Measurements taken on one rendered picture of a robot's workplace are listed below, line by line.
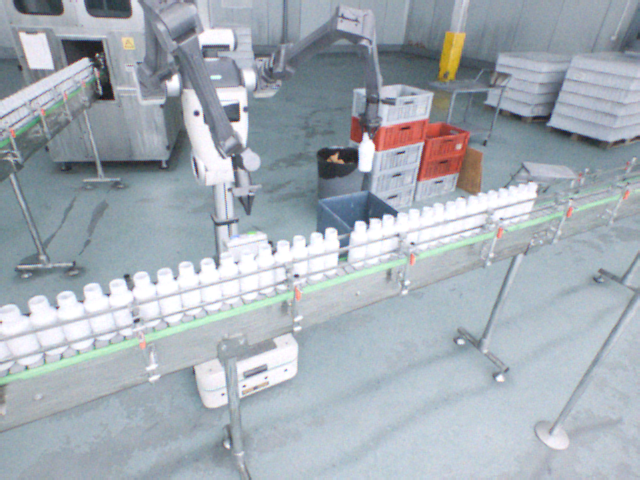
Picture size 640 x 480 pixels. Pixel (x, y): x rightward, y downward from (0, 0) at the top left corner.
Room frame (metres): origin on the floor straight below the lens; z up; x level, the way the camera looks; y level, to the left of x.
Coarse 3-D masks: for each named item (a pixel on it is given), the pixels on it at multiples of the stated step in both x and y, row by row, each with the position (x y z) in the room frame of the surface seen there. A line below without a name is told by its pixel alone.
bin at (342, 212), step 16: (368, 192) 1.94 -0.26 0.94; (320, 208) 1.77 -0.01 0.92; (336, 208) 1.85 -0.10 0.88; (352, 208) 1.90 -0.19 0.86; (368, 208) 1.93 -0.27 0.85; (384, 208) 1.81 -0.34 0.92; (320, 224) 1.76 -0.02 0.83; (336, 224) 1.63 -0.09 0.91; (352, 224) 1.91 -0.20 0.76; (368, 224) 1.58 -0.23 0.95
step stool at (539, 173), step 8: (520, 168) 4.05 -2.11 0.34; (528, 168) 3.87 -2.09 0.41; (536, 168) 3.88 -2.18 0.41; (544, 168) 3.89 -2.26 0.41; (552, 168) 3.90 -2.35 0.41; (560, 168) 3.92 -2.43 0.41; (568, 168) 3.93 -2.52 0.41; (512, 176) 4.16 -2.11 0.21; (520, 176) 4.15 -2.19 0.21; (528, 176) 4.16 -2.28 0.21; (536, 176) 4.18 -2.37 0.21; (544, 176) 4.19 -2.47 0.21; (552, 176) 3.73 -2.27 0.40; (560, 176) 3.72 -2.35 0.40; (568, 176) 3.72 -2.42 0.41; (576, 176) 3.72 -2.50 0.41
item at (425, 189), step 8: (448, 176) 4.04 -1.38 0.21; (456, 176) 4.12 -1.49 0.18; (416, 184) 3.84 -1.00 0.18; (424, 184) 3.87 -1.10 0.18; (432, 184) 3.94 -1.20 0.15; (440, 184) 4.01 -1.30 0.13; (448, 184) 4.07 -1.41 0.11; (416, 192) 3.83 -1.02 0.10; (424, 192) 3.89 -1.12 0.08; (432, 192) 3.95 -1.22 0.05; (440, 192) 4.02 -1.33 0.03; (416, 200) 3.82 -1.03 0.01
